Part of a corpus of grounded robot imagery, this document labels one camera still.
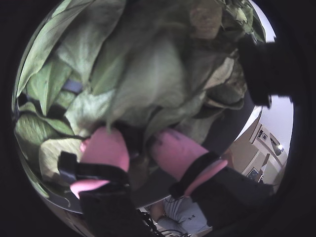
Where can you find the person in grey shirt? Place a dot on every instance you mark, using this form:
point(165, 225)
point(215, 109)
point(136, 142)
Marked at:
point(182, 214)

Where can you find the light wooden cabinet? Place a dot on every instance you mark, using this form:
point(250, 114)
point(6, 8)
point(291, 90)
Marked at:
point(256, 153)

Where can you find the pile of green leaves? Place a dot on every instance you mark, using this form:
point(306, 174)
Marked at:
point(148, 74)

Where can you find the gripper finger with pink pad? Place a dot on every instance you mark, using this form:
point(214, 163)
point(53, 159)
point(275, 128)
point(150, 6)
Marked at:
point(177, 150)
point(106, 150)

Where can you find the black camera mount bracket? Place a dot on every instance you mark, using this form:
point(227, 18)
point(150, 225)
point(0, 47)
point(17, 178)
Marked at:
point(261, 69)

